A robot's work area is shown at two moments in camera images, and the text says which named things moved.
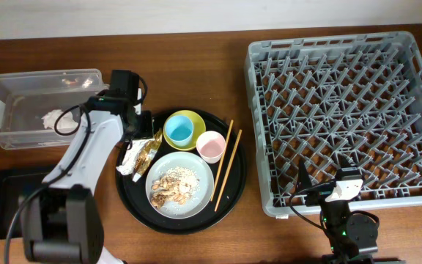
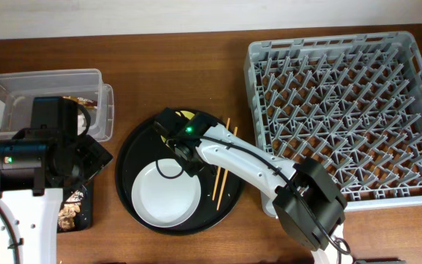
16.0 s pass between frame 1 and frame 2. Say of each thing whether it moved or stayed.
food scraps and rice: moved
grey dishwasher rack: stayed
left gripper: moved
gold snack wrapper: moved
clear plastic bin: stayed
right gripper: moved
